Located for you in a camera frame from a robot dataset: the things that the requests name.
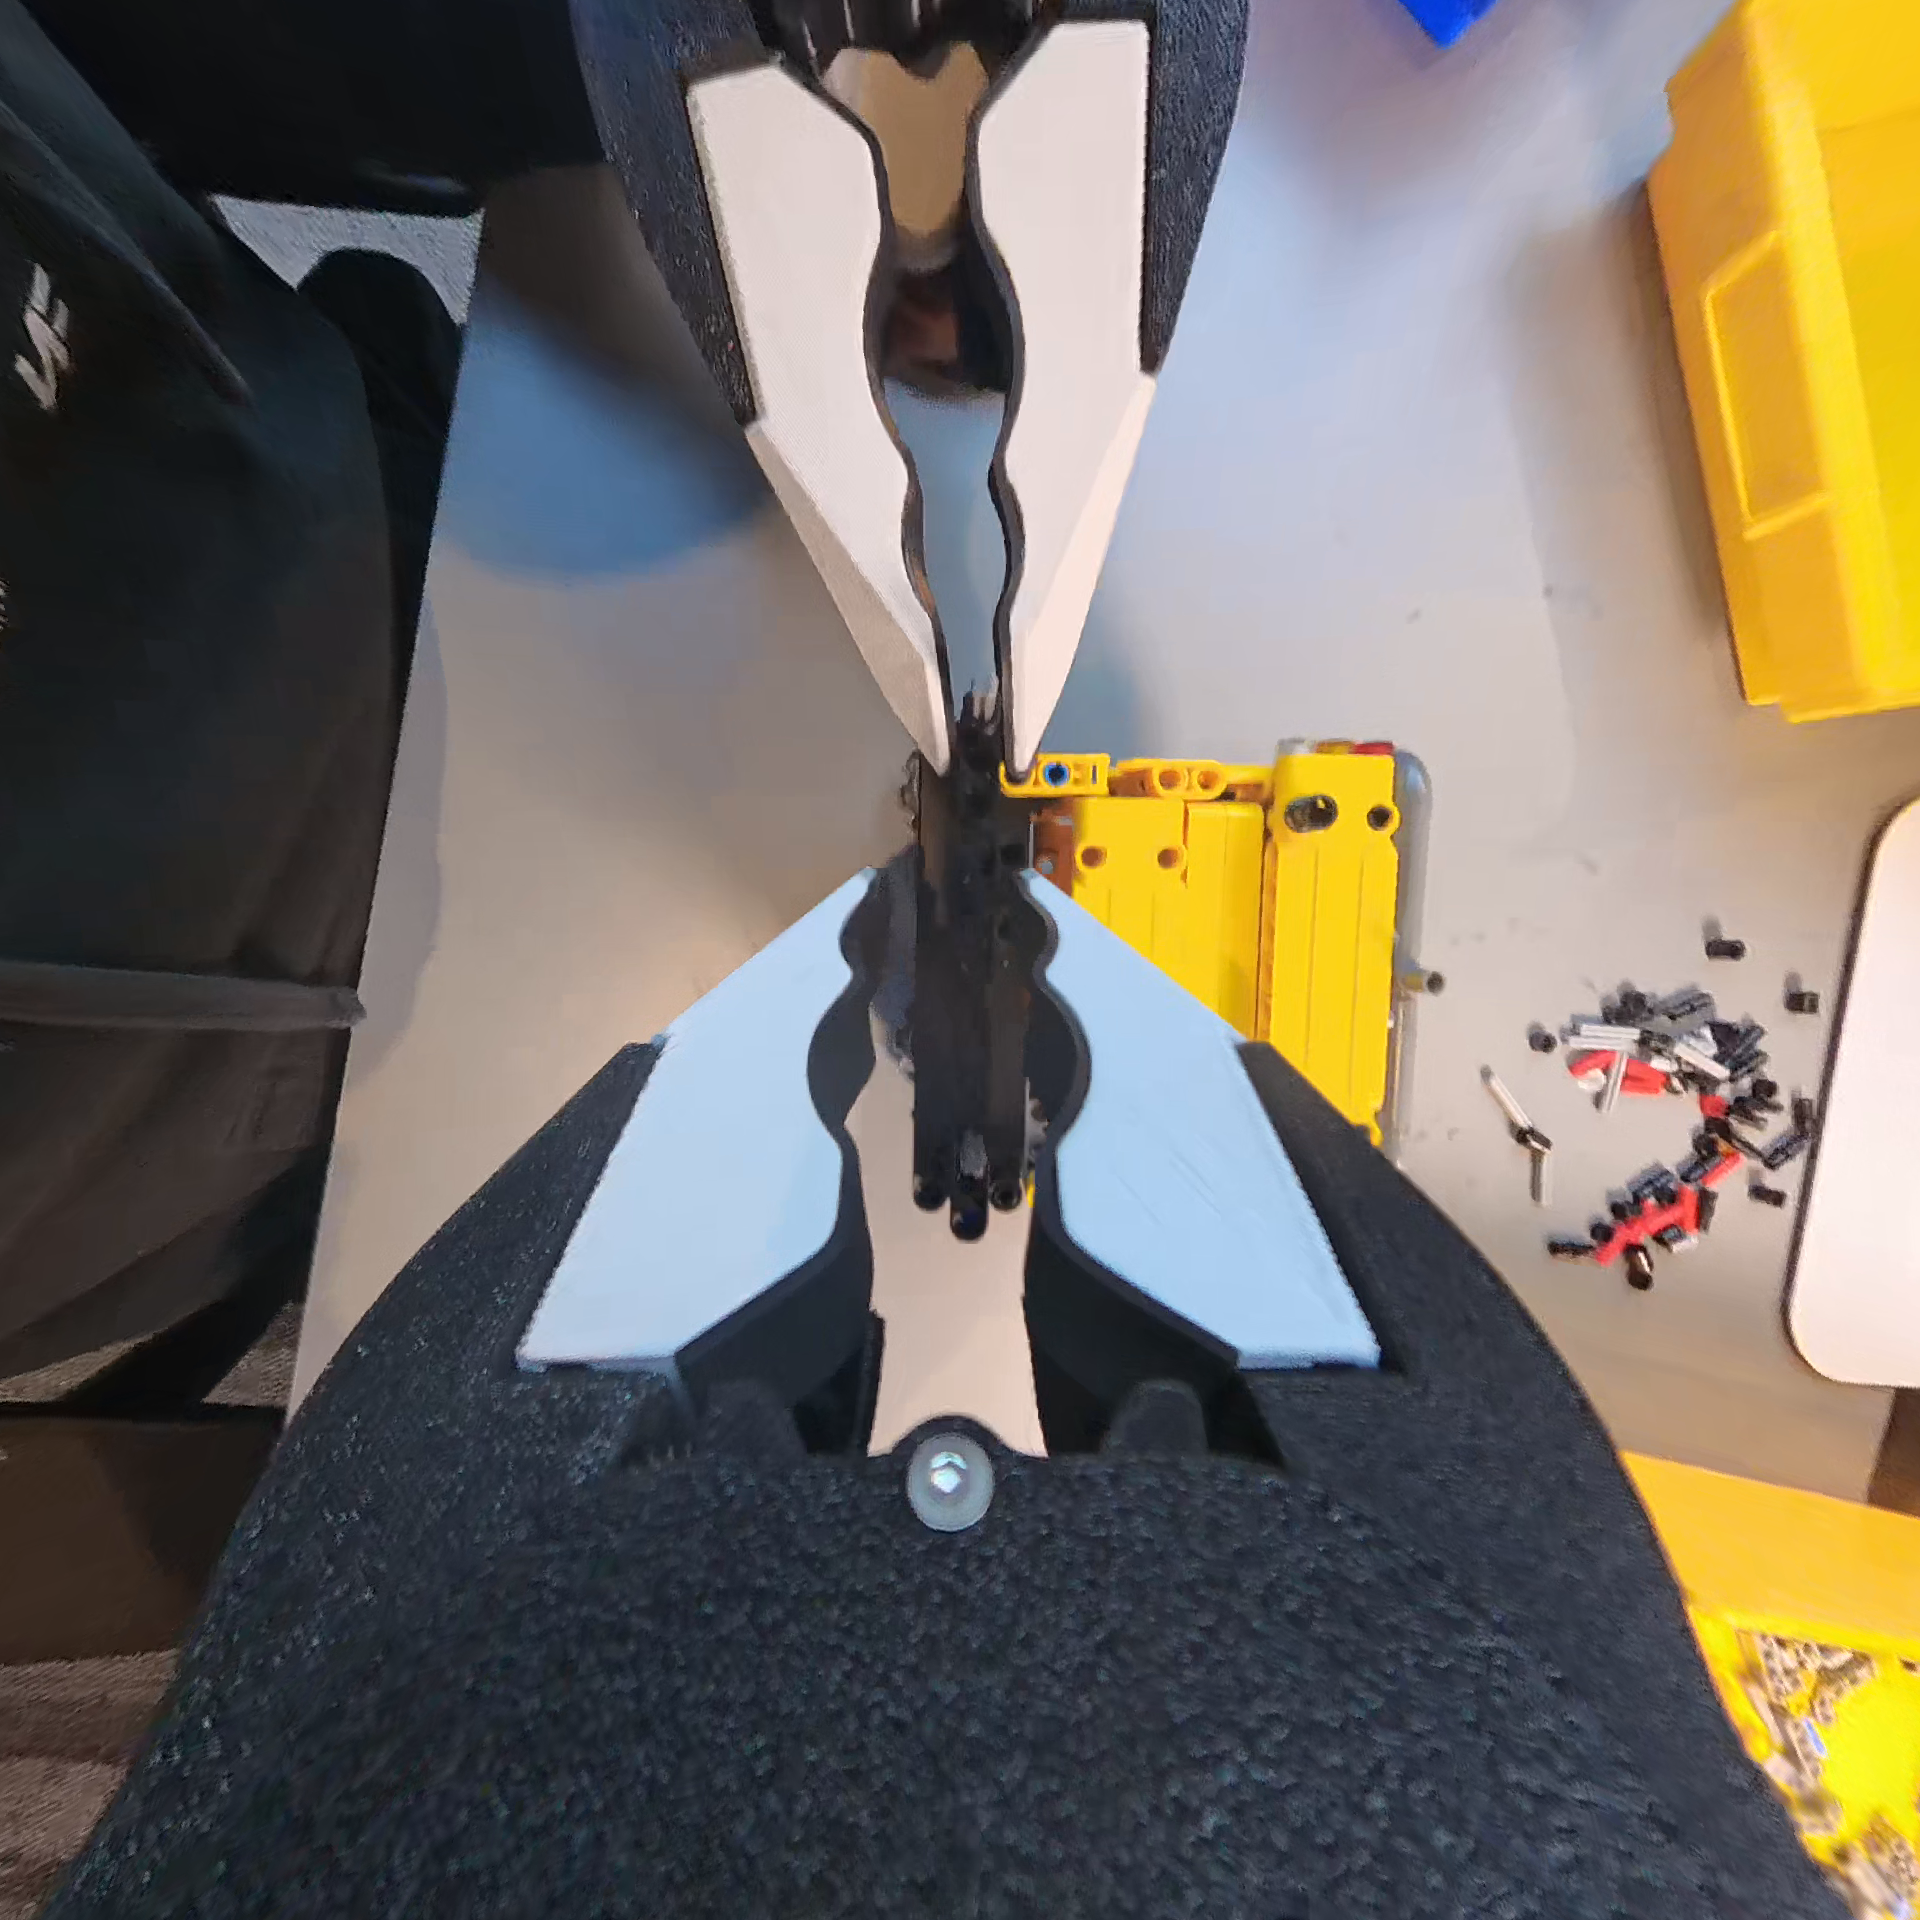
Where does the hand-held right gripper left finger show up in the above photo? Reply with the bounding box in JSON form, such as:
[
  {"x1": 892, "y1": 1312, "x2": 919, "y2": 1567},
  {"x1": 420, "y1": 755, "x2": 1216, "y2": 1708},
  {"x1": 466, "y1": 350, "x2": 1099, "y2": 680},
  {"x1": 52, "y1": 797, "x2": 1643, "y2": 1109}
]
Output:
[{"x1": 517, "y1": 870, "x2": 930, "y2": 1413}]

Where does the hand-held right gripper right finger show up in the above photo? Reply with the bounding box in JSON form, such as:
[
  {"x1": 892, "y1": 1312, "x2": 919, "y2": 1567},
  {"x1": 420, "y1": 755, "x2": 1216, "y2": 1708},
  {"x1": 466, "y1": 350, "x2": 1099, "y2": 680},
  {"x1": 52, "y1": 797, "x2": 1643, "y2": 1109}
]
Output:
[{"x1": 1019, "y1": 870, "x2": 1383, "y2": 1413}]

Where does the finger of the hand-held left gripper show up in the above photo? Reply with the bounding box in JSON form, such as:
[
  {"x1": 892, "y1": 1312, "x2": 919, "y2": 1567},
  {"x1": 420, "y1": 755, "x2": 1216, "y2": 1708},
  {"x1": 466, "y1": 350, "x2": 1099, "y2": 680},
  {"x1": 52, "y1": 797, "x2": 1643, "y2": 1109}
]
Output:
[
  {"x1": 686, "y1": 46, "x2": 959, "y2": 771},
  {"x1": 961, "y1": 21, "x2": 1159, "y2": 771}
]

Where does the black yellow toy brick vehicle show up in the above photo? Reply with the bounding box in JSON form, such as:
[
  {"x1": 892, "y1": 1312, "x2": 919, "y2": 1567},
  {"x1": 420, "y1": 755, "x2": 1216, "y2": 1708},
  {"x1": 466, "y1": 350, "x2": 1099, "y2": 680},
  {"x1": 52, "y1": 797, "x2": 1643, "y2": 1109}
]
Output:
[{"x1": 909, "y1": 733, "x2": 1413, "y2": 1160}]

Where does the grey desk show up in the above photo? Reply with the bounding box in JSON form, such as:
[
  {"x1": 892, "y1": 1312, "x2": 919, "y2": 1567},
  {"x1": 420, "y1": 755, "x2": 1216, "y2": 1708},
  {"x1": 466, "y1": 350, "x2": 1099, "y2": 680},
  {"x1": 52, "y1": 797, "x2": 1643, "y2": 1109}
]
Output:
[{"x1": 286, "y1": 0, "x2": 1920, "y2": 1684}]

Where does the grey axle pin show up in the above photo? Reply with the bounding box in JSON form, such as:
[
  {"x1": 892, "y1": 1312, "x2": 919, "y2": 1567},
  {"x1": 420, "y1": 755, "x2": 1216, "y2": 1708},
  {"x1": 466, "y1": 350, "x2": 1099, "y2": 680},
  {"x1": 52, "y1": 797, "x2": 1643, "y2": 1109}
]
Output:
[{"x1": 1479, "y1": 1063, "x2": 1558, "y2": 1204}]

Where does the pile of small brick parts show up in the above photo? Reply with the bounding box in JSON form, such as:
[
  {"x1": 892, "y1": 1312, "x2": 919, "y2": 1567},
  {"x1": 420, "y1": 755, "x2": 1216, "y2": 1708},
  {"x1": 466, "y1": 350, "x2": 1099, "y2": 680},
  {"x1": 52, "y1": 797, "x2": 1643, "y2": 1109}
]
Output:
[{"x1": 1551, "y1": 912, "x2": 1827, "y2": 1296}]

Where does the yellow plastic box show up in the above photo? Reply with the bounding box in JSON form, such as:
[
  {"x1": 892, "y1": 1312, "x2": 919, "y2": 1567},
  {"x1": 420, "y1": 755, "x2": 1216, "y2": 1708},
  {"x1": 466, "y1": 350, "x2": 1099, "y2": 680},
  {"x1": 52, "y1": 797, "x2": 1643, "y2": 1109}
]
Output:
[{"x1": 1620, "y1": 1447, "x2": 1920, "y2": 1920}]

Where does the white document stand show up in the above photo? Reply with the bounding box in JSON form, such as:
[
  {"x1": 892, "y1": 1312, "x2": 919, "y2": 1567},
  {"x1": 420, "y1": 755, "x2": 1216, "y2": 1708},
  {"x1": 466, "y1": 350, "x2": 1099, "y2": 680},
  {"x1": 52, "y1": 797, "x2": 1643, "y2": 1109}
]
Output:
[{"x1": 1781, "y1": 793, "x2": 1920, "y2": 1391}]

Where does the yellow plastic bin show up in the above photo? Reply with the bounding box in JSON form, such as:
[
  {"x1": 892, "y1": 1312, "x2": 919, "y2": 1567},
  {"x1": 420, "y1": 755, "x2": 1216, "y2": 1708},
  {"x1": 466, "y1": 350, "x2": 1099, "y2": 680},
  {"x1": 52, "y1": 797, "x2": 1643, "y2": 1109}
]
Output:
[{"x1": 1643, "y1": 0, "x2": 1920, "y2": 725}]

